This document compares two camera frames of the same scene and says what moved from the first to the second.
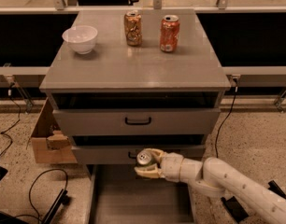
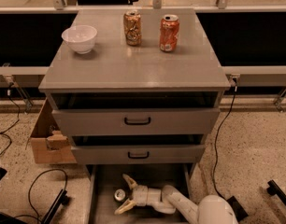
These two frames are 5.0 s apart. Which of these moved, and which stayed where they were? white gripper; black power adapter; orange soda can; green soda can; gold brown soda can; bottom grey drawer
Moved: white gripper; green soda can
Stayed: black power adapter; orange soda can; bottom grey drawer; gold brown soda can
